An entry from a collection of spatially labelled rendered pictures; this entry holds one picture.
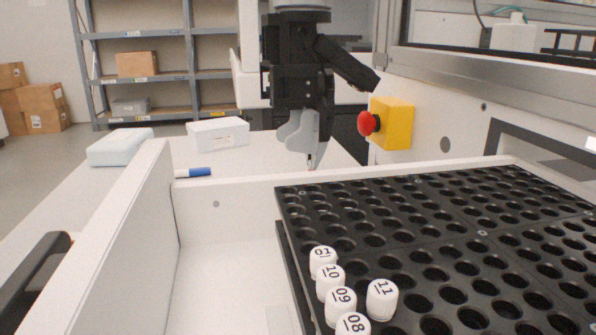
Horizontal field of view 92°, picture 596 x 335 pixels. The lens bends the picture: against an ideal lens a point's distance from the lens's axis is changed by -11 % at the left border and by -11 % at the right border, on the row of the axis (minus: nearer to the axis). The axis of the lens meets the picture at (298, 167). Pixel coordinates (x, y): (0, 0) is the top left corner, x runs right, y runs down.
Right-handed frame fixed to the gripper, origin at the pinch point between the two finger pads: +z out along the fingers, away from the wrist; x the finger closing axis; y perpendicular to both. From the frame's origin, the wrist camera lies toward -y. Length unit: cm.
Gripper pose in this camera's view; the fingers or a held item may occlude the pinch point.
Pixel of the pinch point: (316, 158)
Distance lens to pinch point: 48.0
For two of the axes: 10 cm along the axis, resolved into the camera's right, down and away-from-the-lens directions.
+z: 0.0, 9.3, 3.8
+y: -9.4, 1.3, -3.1
